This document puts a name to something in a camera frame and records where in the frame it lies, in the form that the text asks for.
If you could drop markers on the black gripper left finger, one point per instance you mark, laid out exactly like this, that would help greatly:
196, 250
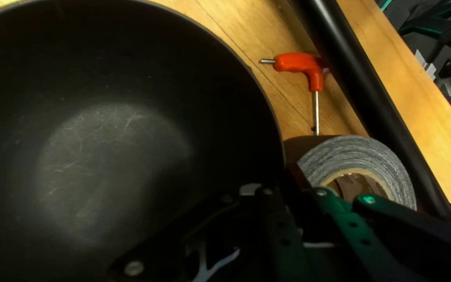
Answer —
226, 236

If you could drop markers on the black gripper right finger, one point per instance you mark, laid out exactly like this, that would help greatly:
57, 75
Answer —
392, 245

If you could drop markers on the black bowl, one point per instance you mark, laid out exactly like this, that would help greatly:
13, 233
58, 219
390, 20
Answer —
105, 131

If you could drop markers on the grey duct tape roll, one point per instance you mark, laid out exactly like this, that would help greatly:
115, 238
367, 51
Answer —
351, 155

